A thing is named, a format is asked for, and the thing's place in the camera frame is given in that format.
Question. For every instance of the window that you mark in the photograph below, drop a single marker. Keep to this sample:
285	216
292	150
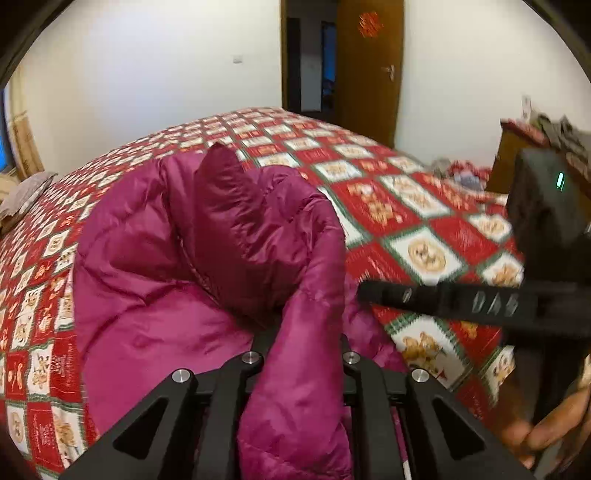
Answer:
3	138

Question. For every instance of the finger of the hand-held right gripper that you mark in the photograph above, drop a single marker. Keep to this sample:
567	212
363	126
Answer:
452	300

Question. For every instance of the brown wooden door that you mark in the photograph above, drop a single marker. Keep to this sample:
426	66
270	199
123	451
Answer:
369	92

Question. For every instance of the pile of grey clothes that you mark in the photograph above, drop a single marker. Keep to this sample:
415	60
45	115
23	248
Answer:
561	131

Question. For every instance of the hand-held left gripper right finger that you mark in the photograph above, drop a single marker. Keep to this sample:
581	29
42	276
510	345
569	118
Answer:
367	376

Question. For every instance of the person's right hand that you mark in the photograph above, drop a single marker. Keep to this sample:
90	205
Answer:
554	429

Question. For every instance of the heap of clothes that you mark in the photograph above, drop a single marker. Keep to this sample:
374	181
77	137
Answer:
461	173

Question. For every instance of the brown wooden cabinet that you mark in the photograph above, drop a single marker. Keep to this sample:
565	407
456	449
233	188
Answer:
508	161

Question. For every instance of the dark wooden door frame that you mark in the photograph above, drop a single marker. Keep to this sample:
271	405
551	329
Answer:
290	55

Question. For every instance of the magenta puffer jacket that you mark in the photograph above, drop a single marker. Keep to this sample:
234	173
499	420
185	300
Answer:
184	323

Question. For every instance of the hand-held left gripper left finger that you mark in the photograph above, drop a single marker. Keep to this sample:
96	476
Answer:
233	376

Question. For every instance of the red patterned bedsheet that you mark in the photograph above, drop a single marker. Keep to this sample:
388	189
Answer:
415	207

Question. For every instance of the narrow beige floral curtain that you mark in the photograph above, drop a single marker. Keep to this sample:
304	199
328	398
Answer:
25	129

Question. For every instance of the striped pillow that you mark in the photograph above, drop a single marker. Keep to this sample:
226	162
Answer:
27	194

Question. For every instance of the red paper door decoration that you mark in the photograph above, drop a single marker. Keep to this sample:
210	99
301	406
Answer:
368	25

